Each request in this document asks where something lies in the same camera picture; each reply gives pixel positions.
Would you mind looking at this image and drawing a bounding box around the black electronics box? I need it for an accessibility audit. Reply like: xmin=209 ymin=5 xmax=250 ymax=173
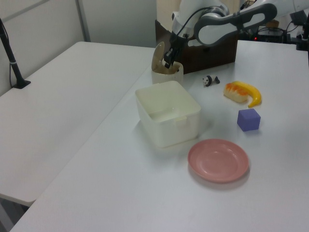
xmin=256 ymin=28 xmax=292 ymax=44

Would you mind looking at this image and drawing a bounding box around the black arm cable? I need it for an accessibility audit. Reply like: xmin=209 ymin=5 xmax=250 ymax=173
xmin=177 ymin=6 xmax=213 ymax=37

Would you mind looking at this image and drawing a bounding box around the toy bread loaf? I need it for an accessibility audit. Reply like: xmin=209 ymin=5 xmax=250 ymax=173
xmin=223 ymin=82 xmax=249 ymax=104

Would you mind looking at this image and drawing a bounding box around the yellow toy banana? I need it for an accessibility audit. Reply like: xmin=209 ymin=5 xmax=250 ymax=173
xmin=232 ymin=80 xmax=263 ymax=108

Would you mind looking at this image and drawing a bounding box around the purple cube block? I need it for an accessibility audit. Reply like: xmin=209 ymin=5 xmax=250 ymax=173
xmin=237 ymin=108 xmax=261 ymax=132

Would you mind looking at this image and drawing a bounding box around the dark brown drawer box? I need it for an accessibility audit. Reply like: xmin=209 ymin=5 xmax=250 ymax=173
xmin=154 ymin=19 xmax=239 ymax=74

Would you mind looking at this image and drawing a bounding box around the black clamp stand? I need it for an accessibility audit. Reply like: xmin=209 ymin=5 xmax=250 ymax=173
xmin=295 ymin=23 xmax=309 ymax=51

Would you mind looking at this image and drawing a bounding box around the brown tape roll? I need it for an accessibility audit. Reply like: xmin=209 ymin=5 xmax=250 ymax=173
xmin=265 ymin=20 xmax=281 ymax=29

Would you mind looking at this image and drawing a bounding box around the cream trash can with lid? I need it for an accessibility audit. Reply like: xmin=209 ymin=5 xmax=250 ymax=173
xmin=151 ymin=41 xmax=184 ymax=85

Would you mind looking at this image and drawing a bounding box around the panda toy figure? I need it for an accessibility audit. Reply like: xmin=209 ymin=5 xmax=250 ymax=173
xmin=202 ymin=75 xmax=221 ymax=88

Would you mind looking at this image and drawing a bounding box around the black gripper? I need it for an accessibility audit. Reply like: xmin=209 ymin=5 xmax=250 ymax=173
xmin=163 ymin=30 xmax=188 ymax=69

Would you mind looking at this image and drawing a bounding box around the pink plastic plate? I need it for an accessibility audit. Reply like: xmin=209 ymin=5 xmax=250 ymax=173
xmin=187 ymin=138 xmax=250 ymax=184

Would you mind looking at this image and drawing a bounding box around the cream open plastic bin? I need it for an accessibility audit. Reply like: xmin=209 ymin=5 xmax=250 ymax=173
xmin=134 ymin=80 xmax=202 ymax=148

